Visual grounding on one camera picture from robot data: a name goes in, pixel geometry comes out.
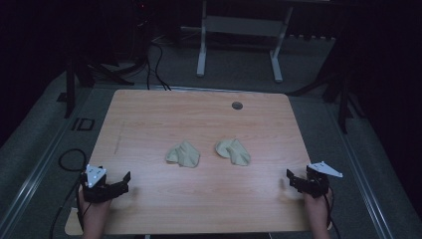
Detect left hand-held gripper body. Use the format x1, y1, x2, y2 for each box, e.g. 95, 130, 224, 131
80, 163, 124, 204

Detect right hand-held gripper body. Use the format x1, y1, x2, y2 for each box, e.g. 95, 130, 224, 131
297, 161, 344, 199

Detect beige ankle sock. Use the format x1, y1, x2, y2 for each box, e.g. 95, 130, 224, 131
165, 138, 202, 168
215, 137, 252, 167

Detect person's left hand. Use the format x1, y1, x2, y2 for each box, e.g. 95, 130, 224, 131
78, 185, 113, 218

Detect person's right hand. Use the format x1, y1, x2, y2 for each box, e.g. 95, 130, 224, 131
303, 186, 333, 221

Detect black metal stand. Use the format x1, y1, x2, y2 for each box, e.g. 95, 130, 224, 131
56, 43, 135, 120
288, 29, 366, 134

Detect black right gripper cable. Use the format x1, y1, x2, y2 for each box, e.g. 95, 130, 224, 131
322, 185, 342, 239

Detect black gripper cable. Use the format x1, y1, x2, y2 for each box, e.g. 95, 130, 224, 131
322, 185, 342, 239
49, 147, 89, 239

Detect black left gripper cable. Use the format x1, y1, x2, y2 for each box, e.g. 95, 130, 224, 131
49, 147, 89, 239

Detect metal floor rail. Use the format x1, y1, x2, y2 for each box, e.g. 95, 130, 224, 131
0, 87, 98, 239
324, 99, 396, 239

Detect black floor cables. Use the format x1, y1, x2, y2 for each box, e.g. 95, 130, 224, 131
144, 39, 172, 92

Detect white desk frame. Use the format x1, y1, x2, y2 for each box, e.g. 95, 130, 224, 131
180, 0, 295, 84

